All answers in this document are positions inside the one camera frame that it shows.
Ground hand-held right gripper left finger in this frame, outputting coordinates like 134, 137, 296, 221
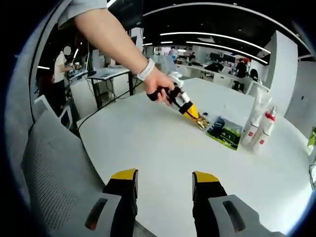
84, 168, 139, 237

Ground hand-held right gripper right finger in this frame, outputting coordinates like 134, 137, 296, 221
192, 170, 281, 237

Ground gold foil skincare packet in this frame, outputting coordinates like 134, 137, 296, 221
196, 117, 211, 131

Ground dark green skincare sachet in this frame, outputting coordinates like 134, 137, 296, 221
205, 115, 244, 151

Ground white skincare bottle red band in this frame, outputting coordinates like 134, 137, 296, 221
253, 106, 277, 154

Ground person's left hand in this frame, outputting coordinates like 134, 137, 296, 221
144, 72, 179, 107

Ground white wristband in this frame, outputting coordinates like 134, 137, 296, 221
136, 58, 157, 82

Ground grey mesh office chair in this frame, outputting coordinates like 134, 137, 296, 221
21, 110, 149, 237

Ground black legged white desk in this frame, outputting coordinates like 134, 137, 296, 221
86, 67, 136, 110

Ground green potted plant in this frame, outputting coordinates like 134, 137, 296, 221
307, 125, 316, 157

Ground white office chair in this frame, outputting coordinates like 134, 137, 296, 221
34, 94, 75, 130

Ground person's light t-shirt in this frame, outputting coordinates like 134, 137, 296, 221
57, 0, 109, 28

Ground black floor cable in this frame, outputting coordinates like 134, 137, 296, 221
78, 93, 130, 130

